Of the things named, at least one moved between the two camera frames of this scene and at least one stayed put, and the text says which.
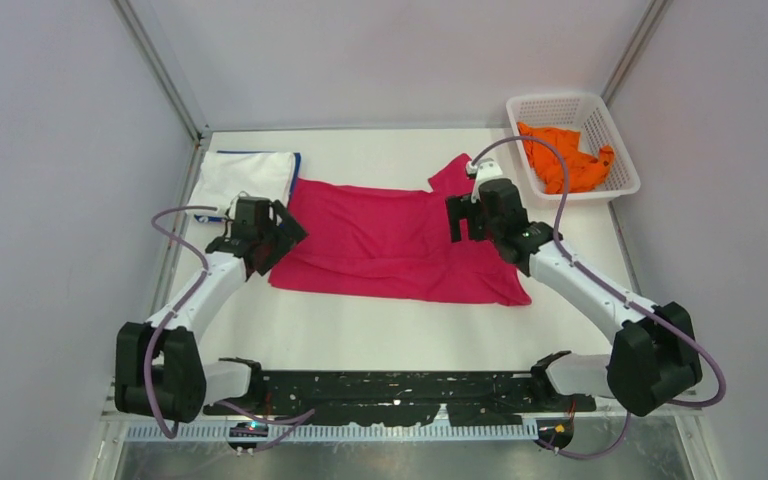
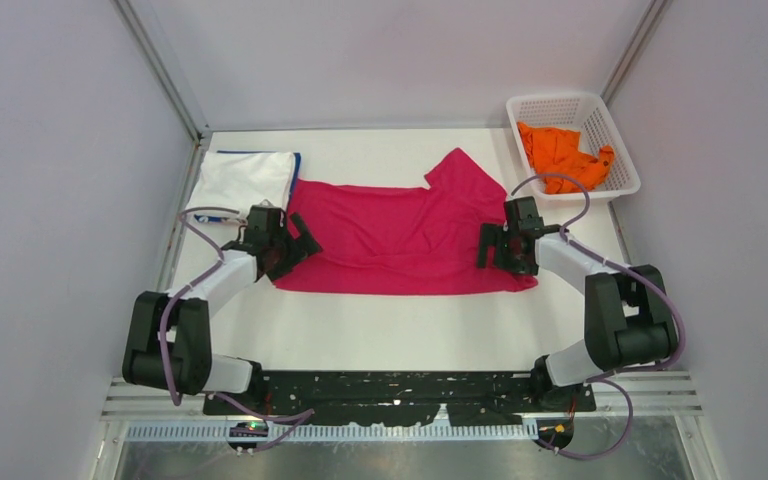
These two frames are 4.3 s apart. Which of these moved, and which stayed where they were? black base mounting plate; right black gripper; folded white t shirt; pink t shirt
Moved: right black gripper
Stayed: pink t shirt; folded white t shirt; black base mounting plate
